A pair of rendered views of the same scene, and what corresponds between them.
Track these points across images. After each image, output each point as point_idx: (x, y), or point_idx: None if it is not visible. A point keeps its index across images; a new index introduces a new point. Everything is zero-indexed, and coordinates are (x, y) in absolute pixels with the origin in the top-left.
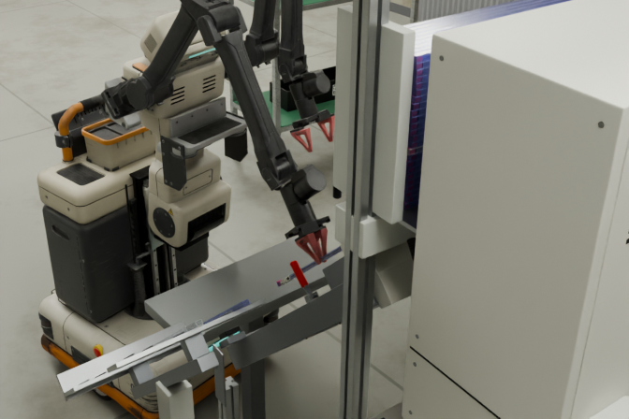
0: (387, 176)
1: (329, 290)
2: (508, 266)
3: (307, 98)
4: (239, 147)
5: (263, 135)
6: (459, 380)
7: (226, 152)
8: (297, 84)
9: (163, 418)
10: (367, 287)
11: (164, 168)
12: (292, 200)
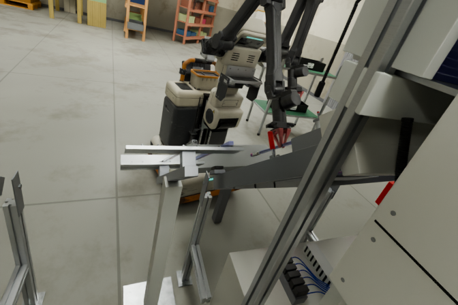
0: (448, 11)
1: (296, 150)
2: None
3: (294, 77)
4: (253, 94)
5: (274, 65)
6: (454, 289)
7: (247, 96)
8: (292, 69)
9: (161, 199)
10: (344, 149)
11: (217, 89)
12: (277, 107)
